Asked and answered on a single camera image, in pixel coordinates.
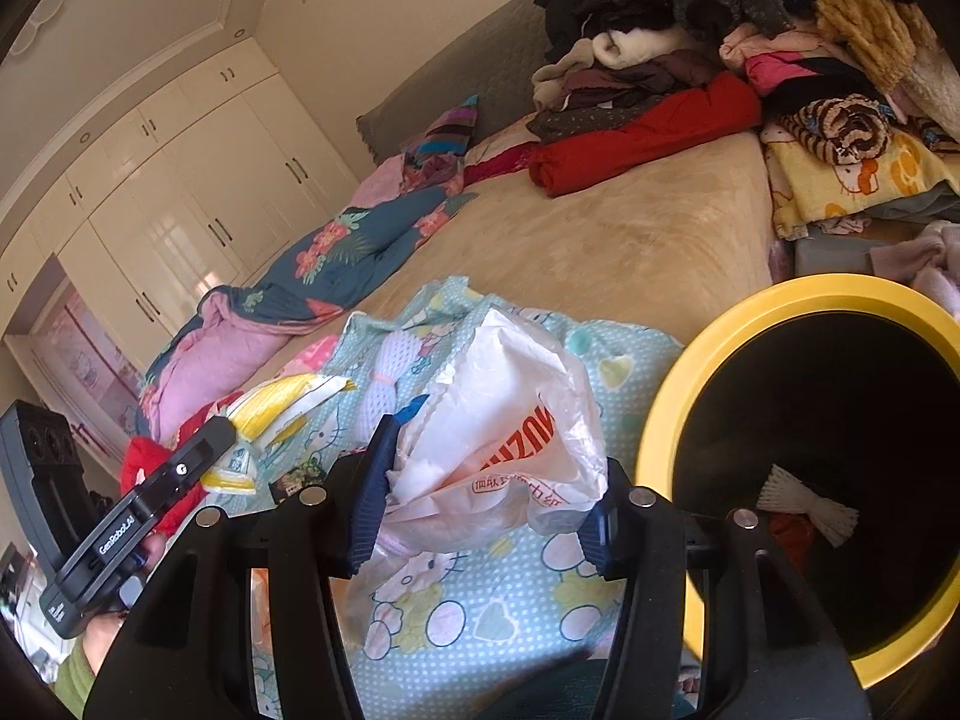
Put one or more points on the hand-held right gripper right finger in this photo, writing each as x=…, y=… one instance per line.
x=600, y=536

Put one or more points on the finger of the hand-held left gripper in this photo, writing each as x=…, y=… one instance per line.
x=191, y=457

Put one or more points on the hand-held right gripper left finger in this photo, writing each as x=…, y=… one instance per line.
x=373, y=495

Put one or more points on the yellow white snack packet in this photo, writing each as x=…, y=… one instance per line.
x=270, y=401

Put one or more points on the yellow bin with black liner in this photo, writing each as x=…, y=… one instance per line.
x=675, y=405

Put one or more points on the white plastic bag red print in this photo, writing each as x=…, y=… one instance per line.
x=510, y=390

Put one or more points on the person's left hand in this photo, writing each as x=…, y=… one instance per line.
x=101, y=637

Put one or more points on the red cartoon cloth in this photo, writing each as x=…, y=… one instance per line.
x=146, y=465

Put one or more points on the small dark packet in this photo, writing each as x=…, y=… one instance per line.
x=296, y=484

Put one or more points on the white foam fruit net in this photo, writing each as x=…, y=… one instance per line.
x=382, y=375
x=806, y=502

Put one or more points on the light blue cartoon blanket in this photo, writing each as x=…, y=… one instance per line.
x=487, y=600

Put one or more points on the pink cartoon sliding door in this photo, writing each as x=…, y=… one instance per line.
x=82, y=345

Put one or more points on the red wrapper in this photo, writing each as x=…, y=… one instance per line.
x=791, y=536

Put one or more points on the blue floral quilt pink lining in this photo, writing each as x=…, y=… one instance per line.
x=337, y=240

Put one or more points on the white wardrobe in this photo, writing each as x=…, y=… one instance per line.
x=150, y=187

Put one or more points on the bed with beige cover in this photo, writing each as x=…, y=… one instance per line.
x=600, y=240

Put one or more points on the grey box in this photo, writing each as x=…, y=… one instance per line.
x=832, y=259

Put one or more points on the striped colourful cloth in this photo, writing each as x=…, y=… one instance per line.
x=450, y=127

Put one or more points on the red garment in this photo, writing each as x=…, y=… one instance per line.
x=645, y=135

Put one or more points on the dark dotted garment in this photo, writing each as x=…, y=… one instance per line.
x=592, y=120

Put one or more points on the grey padded headboard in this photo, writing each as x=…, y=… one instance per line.
x=450, y=75

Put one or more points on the lilac knit sweater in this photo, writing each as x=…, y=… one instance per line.
x=930, y=262

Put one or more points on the yellow cartoon blanket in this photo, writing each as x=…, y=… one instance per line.
x=847, y=180

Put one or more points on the white ceiling lamp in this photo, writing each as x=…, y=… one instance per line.
x=37, y=22

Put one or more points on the mauve brown garment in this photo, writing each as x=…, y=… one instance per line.
x=630, y=79

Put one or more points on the brown striped knit garment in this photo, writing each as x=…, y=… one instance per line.
x=840, y=127

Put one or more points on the white fleece garment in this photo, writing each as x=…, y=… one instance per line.
x=622, y=45

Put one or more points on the magenta and black garment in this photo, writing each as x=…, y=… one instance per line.
x=795, y=79

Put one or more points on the light pink garment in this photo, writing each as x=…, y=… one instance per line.
x=757, y=41

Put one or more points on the cream sherpa garment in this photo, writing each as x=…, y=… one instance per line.
x=934, y=75

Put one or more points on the tan fuzzy garment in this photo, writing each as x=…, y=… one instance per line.
x=862, y=22

